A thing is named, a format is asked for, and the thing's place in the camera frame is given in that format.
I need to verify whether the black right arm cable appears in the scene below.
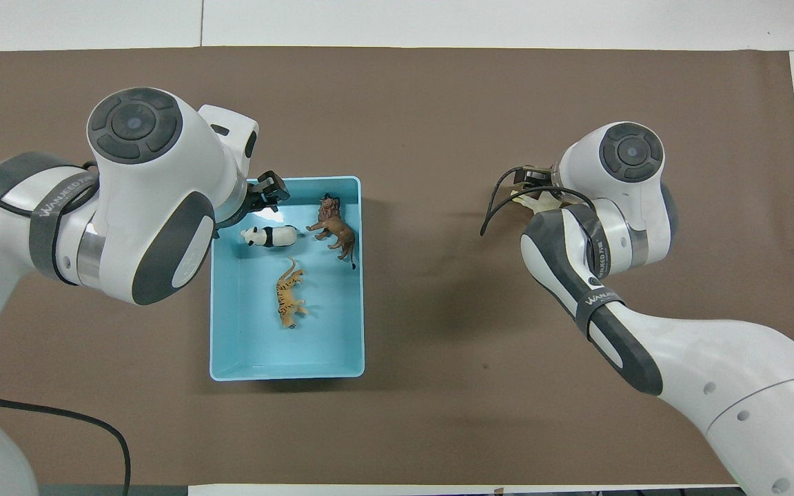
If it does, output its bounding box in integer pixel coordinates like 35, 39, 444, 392
480, 165, 599, 239

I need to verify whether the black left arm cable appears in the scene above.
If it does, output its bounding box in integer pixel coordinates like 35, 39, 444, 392
0, 160, 133, 496

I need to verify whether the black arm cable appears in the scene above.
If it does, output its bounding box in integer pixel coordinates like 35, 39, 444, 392
0, 160, 133, 496
480, 165, 599, 239

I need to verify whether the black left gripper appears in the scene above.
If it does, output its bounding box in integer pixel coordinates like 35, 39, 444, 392
245, 169, 293, 216

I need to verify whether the black and white panda toy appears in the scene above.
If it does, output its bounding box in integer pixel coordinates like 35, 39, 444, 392
240, 224, 300, 251

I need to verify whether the brown lion toy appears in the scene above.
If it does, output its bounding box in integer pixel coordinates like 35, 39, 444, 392
305, 193, 358, 270

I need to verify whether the brown table mat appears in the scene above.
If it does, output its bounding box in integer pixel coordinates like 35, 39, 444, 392
0, 47, 794, 487

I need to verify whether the light blue storage box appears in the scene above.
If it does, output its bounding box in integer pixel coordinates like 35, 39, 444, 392
209, 176, 366, 382

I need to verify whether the orange tiger toy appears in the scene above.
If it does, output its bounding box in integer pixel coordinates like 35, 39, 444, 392
274, 256, 309, 330

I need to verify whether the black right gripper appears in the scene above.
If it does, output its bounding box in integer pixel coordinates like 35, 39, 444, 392
512, 165, 560, 196

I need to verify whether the cream horse toy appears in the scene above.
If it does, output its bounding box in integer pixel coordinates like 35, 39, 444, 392
515, 191, 571, 215

